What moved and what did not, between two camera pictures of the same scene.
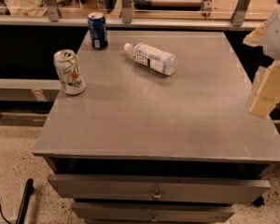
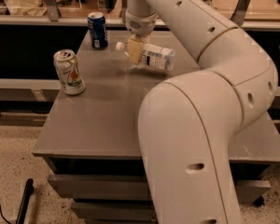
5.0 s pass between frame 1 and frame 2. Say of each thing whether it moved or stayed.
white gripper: moved
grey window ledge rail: stayed
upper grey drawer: stayed
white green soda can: stayed
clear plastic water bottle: moved
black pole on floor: stayed
